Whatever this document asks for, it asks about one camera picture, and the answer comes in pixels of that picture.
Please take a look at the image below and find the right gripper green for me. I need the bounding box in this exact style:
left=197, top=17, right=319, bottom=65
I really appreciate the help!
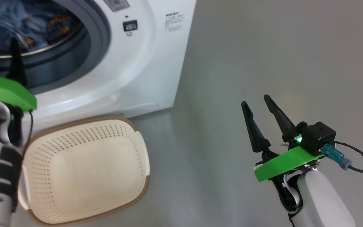
left=241, top=95, right=326, bottom=183

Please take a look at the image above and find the white front-load washing machine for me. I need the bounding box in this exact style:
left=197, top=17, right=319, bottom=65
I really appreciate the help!
left=0, top=0, right=197, bottom=127

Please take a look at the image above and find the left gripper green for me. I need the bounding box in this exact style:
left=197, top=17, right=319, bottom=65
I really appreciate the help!
left=0, top=37, right=38, bottom=112

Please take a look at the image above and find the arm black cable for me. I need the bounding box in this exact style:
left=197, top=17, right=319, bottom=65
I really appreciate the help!
left=23, top=110, right=34, bottom=149
left=334, top=141, right=363, bottom=227

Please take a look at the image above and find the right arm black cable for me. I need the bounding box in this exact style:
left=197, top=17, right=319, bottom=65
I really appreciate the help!
left=334, top=141, right=363, bottom=227

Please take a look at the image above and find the grey door lock plate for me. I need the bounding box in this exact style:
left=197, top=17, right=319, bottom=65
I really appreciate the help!
left=102, top=0, right=130, bottom=13

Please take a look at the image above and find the cream perforated laundry basket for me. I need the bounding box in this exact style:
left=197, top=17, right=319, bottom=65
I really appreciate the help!
left=17, top=115, right=151, bottom=226

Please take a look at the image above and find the right teal cable connector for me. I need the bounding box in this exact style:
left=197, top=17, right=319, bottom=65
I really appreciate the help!
left=321, top=143, right=352, bottom=171

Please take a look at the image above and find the blue cartoon-print clothing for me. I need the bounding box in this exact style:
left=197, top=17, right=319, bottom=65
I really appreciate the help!
left=0, top=0, right=84, bottom=53

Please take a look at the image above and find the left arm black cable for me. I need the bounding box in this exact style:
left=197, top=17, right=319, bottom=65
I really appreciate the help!
left=23, top=110, right=34, bottom=149

